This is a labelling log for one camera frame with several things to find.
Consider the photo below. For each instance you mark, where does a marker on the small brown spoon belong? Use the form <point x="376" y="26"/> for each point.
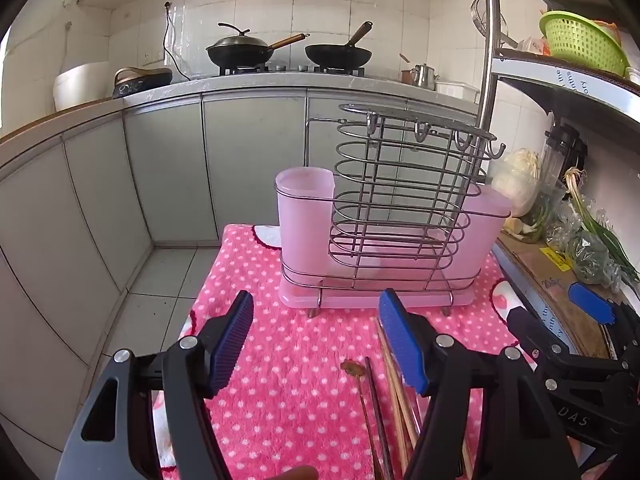
<point x="352" y="367"/>

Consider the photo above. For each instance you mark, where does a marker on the pink polka dot blanket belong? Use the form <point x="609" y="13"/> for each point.
<point x="300" y="320"/>

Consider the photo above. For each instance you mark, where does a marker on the light wooden chopstick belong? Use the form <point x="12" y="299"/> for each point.
<point x="406" y="412"/>
<point x="395" y="410"/>

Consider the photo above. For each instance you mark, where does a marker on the black blender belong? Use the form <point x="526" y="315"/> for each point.
<point x="562" y="152"/>

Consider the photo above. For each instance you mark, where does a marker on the dark brown chopstick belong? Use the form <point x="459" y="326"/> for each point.
<point x="380" y="420"/>

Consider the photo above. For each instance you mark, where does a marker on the white plastic container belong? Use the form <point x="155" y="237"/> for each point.
<point x="455" y="89"/>

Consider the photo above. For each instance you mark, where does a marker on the green plastic basket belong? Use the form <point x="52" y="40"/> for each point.
<point x="580" y="42"/>

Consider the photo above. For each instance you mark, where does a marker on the grey kitchen cabinets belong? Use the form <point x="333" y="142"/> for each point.
<point x="165" y="170"/>

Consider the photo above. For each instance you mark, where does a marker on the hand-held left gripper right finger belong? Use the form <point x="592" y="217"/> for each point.
<point x="405" y="345"/>

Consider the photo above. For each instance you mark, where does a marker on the black frying pan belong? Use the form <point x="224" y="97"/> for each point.
<point x="337" y="54"/>

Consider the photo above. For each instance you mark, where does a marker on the black electric cooker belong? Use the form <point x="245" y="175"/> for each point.
<point x="142" y="80"/>

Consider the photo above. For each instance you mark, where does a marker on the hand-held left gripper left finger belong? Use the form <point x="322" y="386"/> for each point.
<point x="230" y="340"/>

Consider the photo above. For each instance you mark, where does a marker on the gas stove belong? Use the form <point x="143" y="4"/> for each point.
<point x="285" y="68"/>

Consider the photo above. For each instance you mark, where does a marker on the stainless steel kettle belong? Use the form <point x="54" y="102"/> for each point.
<point x="426" y="77"/>

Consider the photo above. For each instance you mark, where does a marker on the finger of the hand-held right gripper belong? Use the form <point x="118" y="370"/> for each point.
<point x="592" y="302"/>
<point x="522" y="322"/>

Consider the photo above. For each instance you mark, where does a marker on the tall pink plastic cup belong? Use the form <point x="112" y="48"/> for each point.
<point x="302" y="220"/>

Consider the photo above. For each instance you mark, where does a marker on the black wok with lid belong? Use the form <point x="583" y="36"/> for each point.
<point x="240" y="50"/>

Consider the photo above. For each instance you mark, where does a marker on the white rice cooker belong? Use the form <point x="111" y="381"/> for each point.
<point x="80" y="87"/>

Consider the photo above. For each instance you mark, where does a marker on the green onions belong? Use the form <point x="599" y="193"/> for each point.
<point x="600" y="230"/>

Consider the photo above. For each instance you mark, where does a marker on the napa cabbage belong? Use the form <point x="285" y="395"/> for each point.
<point x="517" y="185"/>

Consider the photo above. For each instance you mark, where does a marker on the metal storage shelf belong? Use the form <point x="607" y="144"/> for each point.
<point x="550" y="80"/>

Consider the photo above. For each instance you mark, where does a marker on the wide pink plastic cup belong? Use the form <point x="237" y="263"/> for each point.
<point x="487" y="230"/>

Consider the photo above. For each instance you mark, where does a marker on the small copper pot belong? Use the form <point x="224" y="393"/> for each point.
<point x="407" y="77"/>

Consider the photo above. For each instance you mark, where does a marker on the metal skimmer strainer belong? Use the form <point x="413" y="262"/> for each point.
<point x="482" y="15"/>

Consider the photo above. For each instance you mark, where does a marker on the person's left hand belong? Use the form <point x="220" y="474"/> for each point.
<point x="297" y="473"/>

